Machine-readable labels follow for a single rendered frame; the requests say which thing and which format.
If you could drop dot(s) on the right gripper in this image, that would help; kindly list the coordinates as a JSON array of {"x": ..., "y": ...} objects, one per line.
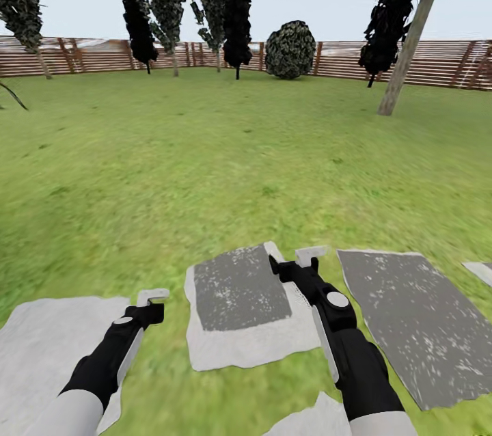
[{"x": 292, "y": 272}]

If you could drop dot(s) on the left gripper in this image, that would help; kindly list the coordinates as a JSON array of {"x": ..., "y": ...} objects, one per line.
[{"x": 153, "y": 312}]

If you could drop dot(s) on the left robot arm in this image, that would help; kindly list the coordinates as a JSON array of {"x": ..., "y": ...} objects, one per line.
[{"x": 79, "y": 409}]

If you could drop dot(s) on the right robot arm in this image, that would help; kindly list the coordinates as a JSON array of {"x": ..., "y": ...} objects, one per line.
[{"x": 357, "y": 366}]

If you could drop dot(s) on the bush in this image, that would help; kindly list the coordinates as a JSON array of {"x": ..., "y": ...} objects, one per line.
[{"x": 290, "y": 51}]

